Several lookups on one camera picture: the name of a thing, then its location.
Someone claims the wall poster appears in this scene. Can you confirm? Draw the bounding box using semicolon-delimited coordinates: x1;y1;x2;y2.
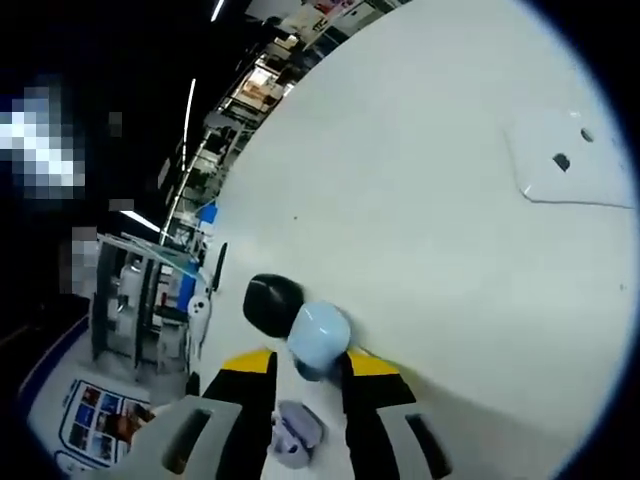
29;344;156;476

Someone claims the ceiling light strip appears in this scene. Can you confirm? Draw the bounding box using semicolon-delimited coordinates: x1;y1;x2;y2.
182;78;197;151
119;209;161;234

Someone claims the purple earbud case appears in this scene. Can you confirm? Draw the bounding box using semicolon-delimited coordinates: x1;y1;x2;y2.
269;399;326;469

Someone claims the white game controller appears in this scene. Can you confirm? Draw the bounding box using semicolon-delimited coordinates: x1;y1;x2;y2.
185;292;215;364

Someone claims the grey metal shelf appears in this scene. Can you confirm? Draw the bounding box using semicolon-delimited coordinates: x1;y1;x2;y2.
92;232;201;371

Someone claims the black oval earbud case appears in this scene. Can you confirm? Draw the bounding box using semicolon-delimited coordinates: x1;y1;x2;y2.
242;272;306;339

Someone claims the white table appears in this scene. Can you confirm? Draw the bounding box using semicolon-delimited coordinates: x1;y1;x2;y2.
187;0;639;480

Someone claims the white table cable flap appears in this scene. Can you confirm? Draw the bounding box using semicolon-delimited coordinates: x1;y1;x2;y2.
502;107;636;211

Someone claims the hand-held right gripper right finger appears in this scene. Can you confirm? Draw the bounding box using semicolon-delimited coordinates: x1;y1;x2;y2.
338;348;456;480

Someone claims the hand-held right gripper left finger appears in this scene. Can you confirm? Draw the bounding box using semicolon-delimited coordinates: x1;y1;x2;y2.
112;348;280;480

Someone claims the light blue earbud case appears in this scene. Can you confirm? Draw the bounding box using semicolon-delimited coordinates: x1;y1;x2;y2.
286;299;354;384

